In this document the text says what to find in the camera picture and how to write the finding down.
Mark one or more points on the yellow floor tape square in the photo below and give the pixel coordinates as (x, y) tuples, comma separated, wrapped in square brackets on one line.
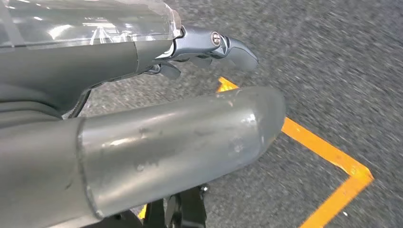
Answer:
[(314, 144)]

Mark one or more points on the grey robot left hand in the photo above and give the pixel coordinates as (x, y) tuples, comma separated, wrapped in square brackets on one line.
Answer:
[(78, 63)]

